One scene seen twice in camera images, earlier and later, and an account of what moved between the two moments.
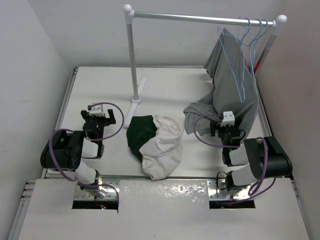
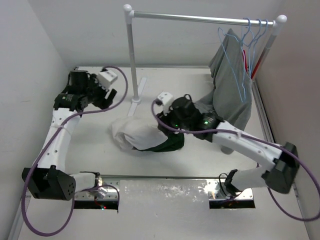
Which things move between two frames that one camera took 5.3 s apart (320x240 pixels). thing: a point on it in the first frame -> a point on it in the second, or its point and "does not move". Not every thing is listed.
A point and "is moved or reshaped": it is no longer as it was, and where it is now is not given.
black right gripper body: x=221 y=132 -> x=171 y=120
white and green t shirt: x=156 y=143 is moved or reshaped
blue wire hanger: x=220 y=31 does not move
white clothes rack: x=279 y=22 does not move
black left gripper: x=87 y=117 -> x=103 y=102
